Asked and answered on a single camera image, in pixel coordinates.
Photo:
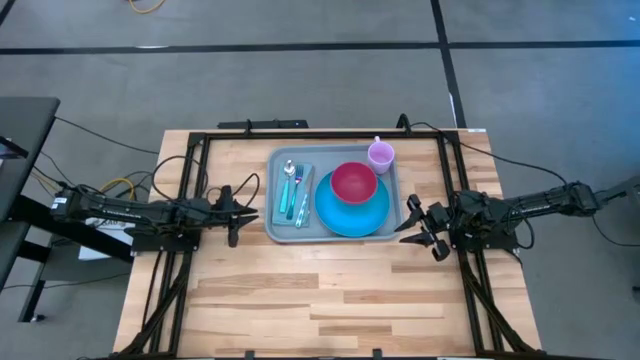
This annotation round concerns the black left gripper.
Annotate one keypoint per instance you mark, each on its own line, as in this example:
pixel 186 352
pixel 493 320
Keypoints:
pixel 227 212

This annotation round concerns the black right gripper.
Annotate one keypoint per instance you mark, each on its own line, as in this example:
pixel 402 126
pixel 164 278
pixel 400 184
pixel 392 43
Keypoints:
pixel 437 220

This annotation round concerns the teal cloth napkin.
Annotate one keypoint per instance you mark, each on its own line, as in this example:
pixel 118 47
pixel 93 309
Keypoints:
pixel 278 217

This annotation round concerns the teal plastic plate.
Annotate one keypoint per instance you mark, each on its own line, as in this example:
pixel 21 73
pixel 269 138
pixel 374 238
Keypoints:
pixel 350 220

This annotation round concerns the magenta plastic bowl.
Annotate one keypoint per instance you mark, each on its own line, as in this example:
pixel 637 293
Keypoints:
pixel 354 182

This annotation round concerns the pink plastic cup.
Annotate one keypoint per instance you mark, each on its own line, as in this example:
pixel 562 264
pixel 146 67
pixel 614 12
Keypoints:
pixel 381 157

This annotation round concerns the grey plastic tray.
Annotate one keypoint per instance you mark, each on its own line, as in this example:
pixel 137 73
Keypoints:
pixel 330 155

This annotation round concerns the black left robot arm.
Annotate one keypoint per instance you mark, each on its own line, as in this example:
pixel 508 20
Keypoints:
pixel 125 212

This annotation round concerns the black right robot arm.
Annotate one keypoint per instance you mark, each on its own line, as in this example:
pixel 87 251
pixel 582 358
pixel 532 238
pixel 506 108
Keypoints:
pixel 540 202

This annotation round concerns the black power strip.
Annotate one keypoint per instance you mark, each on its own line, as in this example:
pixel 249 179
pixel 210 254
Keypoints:
pixel 260 124

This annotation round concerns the white paper sheet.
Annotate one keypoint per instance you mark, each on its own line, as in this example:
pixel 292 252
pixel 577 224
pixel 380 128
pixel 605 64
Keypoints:
pixel 100 250

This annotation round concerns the grey metal stand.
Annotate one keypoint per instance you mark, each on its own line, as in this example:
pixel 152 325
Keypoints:
pixel 625 189

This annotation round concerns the black desk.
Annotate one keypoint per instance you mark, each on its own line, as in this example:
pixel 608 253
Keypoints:
pixel 25 130

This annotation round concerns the black aluminium table frame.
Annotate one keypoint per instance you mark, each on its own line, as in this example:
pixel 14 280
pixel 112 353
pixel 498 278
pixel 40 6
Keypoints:
pixel 325 135

